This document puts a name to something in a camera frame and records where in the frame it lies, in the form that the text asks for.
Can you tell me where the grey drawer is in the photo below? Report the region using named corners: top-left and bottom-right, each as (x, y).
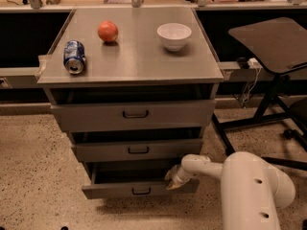
top-left (82, 158), bottom-right (200, 199)
top-left (51, 100), bottom-right (216, 132)
top-left (72, 139), bottom-right (202, 162)

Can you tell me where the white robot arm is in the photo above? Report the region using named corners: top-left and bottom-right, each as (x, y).
top-left (165, 151), bottom-right (295, 230)

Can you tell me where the grey middle drawer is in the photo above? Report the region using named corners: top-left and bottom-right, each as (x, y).
top-left (72, 139), bottom-right (202, 162)

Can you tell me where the blue soda can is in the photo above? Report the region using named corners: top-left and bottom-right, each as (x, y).
top-left (63, 40), bottom-right (86, 75)

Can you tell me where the white bowl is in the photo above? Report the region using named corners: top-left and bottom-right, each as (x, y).
top-left (157, 23), bottom-right (192, 52)

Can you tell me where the red apple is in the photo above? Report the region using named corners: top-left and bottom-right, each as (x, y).
top-left (98, 21), bottom-right (119, 43)

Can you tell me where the black office chair base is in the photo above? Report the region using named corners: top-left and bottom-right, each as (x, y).
top-left (264, 97), bottom-right (307, 171)

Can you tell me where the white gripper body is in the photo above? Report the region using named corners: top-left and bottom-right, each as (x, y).
top-left (172, 165), bottom-right (194, 187)

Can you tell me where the grey drawer cabinet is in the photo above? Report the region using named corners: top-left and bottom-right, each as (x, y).
top-left (36, 6), bottom-right (224, 177)

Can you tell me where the grey top drawer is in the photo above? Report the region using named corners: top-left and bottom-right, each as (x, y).
top-left (51, 100), bottom-right (216, 132)

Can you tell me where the white power adapter with cables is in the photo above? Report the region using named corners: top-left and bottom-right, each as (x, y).
top-left (239, 57), bottom-right (262, 107)

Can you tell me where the grey bottom drawer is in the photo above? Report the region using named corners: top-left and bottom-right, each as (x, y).
top-left (82, 158), bottom-right (200, 199)

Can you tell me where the black stand table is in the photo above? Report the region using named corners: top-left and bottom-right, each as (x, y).
top-left (212, 17), bottom-right (307, 155)

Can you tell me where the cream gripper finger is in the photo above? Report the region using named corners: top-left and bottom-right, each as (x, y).
top-left (166, 181), bottom-right (183, 190)
top-left (164, 166), bottom-right (177, 180)

